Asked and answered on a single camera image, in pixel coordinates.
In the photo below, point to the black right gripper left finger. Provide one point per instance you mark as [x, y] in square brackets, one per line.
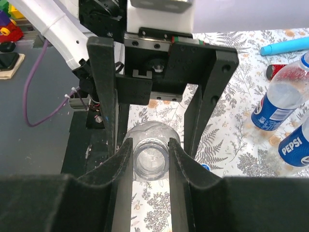
[98, 201]

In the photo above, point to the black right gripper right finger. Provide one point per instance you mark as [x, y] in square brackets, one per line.
[201, 201]

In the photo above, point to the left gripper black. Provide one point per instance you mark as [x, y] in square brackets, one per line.
[159, 66]

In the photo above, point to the clear bottle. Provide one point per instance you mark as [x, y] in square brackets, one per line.
[151, 150]

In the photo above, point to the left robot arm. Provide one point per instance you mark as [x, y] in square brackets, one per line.
[69, 31]

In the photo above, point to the blue white bottle cap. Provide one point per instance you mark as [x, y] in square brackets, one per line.
[206, 167]

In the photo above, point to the Pepsi bottle text label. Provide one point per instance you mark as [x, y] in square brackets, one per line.
[291, 155]

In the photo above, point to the Pepsi bottle logo label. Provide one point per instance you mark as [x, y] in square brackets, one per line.
[280, 100]

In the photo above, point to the floral tablecloth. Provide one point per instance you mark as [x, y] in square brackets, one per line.
[223, 146]

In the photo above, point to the red glitter toy microphone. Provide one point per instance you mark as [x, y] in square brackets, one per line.
[285, 73]

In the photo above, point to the colourful toy blocks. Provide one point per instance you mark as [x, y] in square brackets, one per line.
[9, 30]

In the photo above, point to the blue toy microphone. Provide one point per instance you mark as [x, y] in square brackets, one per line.
[285, 47]

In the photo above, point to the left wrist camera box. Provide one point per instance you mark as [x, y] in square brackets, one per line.
[164, 15]

